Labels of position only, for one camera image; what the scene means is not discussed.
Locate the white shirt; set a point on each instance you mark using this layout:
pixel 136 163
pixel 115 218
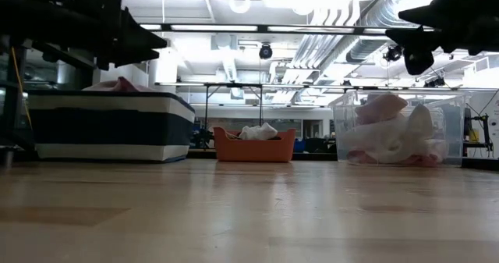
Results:
pixel 382 142

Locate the orange plastic bin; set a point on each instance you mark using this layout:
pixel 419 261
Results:
pixel 253 151

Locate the navy fabric storage bin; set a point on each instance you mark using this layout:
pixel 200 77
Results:
pixel 109 126

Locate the round ceiling lamp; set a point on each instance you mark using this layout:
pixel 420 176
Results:
pixel 239 5

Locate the clear plastic bin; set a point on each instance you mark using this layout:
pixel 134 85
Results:
pixel 454 130

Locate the black background table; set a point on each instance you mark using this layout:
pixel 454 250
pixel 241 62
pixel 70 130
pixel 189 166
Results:
pixel 234 85

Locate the silver ventilation duct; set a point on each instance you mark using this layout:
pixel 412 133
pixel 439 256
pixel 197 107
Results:
pixel 390 9

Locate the black tripod stand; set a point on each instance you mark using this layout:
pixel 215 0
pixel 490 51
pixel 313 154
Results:
pixel 485 134

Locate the white garment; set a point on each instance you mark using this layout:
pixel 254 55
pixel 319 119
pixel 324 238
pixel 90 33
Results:
pixel 423 126

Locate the black table frame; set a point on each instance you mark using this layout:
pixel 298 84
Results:
pixel 312 156

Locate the black hanging camera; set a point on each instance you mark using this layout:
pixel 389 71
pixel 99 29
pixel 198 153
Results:
pixel 266 52
pixel 393 53

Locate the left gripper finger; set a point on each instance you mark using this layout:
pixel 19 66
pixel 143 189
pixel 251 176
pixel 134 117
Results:
pixel 140 36
pixel 132 58

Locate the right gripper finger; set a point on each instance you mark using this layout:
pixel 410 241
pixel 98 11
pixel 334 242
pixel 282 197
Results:
pixel 417 44
pixel 429 16

